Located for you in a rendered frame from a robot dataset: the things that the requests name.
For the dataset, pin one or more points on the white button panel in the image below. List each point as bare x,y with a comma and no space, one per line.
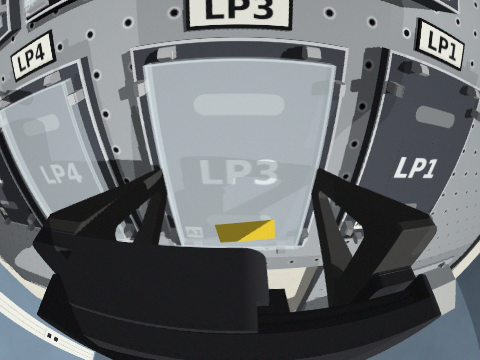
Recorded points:
442,280

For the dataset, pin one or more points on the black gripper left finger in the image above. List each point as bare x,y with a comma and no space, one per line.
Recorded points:
99,215

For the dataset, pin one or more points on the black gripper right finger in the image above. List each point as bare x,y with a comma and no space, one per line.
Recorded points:
395,235

